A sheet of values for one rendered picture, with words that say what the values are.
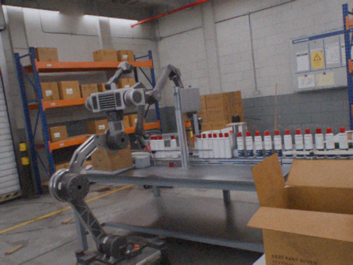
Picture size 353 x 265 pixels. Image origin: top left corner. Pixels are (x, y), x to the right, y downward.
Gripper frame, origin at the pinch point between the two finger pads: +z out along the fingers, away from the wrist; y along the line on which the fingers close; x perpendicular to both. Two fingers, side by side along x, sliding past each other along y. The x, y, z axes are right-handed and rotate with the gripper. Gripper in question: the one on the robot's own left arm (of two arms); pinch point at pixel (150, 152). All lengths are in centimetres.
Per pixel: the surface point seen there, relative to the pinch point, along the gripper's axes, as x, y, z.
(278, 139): -103, -3, 69
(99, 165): 25.0, -39.8, -14.1
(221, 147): -63, -3, 44
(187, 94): -76, -14, -4
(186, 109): -67, -15, 5
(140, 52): 173, 426, -352
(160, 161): -7.0, -5.2, 14.9
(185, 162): -35, -17, 35
